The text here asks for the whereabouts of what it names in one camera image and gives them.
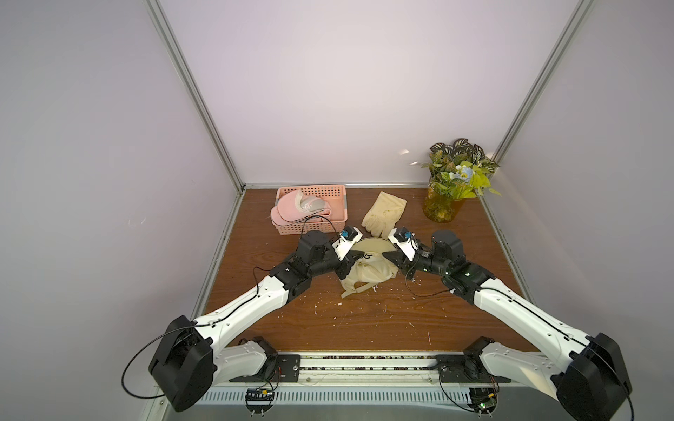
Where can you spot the pink perforated plastic basket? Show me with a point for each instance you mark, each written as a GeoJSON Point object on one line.
{"type": "Point", "coordinates": [334, 194]}

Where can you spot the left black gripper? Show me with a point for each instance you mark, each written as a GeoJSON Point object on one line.
{"type": "Point", "coordinates": [343, 265]}

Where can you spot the potted plant in yellow vase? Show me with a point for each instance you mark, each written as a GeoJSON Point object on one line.
{"type": "Point", "coordinates": [459, 171]}

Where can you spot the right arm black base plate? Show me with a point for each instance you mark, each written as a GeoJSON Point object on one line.
{"type": "Point", "coordinates": [460, 368]}

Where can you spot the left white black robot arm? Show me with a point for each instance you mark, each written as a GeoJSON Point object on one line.
{"type": "Point", "coordinates": [194, 355]}

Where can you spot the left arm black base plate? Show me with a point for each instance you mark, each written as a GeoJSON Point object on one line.
{"type": "Point", "coordinates": [277, 368]}

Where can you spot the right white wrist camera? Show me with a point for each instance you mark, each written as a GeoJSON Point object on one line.
{"type": "Point", "coordinates": [405, 241]}

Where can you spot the circuit board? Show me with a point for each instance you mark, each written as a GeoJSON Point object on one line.
{"type": "Point", "coordinates": [483, 401]}
{"type": "Point", "coordinates": [259, 401]}

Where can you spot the left circuit board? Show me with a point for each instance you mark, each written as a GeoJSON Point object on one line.
{"type": "Point", "coordinates": [259, 401]}

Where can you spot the cream work glove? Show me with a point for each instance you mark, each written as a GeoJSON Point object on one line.
{"type": "Point", "coordinates": [383, 216]}

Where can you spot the beige baseball cap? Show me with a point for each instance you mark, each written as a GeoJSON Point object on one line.
{"type": "Point", "coordinates": [370, 270]}

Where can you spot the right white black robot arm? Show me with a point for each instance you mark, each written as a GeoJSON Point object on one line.
{"type": "Point", "coordinates": [586, 374]}

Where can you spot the aluminium front rail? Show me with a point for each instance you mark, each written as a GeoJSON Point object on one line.
{"type": "Point", "coordinates": [368, 368]}

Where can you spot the right circuit board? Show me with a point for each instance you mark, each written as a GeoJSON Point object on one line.
{"type": "Point", "coordinates": [483, 401]}

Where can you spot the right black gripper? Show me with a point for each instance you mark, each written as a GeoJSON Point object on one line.
{"type": "Point", "coordinates": [399, 259]}

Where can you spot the pink baseball cap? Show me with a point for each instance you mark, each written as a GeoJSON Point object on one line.
{"type": "Point", "coordinates": [296, 206]}

